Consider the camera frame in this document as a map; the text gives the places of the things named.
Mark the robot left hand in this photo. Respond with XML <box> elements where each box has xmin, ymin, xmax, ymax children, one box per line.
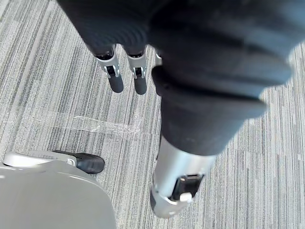
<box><xmin>56</xmin><ymin>0</ymin><xmax>305</xmax><ymax>219</ymax></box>

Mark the clear tape strip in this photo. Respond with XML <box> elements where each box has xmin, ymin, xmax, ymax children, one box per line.
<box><xmin>0</xmin><ymin>111</ymin><xmax>143</xmax><ymax>138</ymax></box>

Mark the dark robot foot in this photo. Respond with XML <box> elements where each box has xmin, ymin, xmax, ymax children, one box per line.
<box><xmin>51</xmin><ymin>150</ymin><xmax>105</xmax><ymax>175</ymax></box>

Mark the silver robot leg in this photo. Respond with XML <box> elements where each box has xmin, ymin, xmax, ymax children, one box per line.
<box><xmin>0</xmin><ymin>150</ymin><xmax>117</xmax><ymax>229</ymax></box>

